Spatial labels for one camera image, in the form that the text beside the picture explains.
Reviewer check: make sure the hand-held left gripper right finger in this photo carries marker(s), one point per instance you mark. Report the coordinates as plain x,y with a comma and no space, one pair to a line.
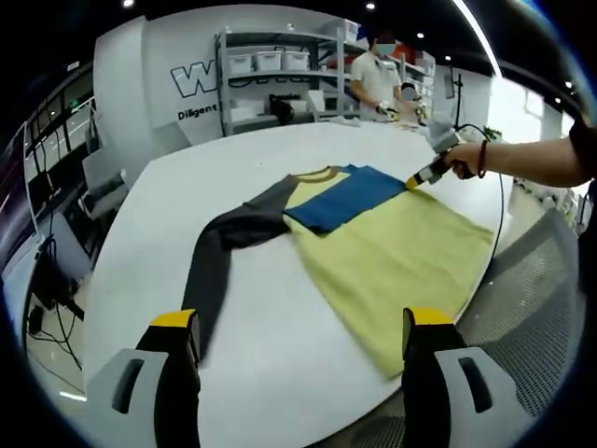
431,340

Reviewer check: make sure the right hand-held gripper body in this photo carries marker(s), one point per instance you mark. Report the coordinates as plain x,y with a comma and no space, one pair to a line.
434,170

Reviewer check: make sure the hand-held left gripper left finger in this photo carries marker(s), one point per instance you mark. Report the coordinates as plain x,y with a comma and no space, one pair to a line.
177,345

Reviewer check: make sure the yellow garment blue grey sleeves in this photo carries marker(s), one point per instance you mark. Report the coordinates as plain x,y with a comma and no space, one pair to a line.
396,242

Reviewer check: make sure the person's right hand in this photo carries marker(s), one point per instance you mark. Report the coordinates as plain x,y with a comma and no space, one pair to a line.
466,161

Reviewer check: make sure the black monitor stand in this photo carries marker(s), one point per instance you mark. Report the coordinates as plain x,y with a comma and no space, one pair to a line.
454,81

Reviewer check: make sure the grey mesh office chair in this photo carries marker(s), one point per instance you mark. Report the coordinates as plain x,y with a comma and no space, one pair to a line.
527,289

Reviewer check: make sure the person's black shirt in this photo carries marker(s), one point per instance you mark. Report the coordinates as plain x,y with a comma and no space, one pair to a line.
583,149

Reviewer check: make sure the black bag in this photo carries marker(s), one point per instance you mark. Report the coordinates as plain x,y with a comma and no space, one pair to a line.
281,112

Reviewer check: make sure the grey metal storage shelf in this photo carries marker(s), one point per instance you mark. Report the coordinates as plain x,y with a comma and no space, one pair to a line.
280,88

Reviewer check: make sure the white storage box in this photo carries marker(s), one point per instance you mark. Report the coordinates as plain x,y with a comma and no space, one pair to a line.
296,60
241,64
269,61

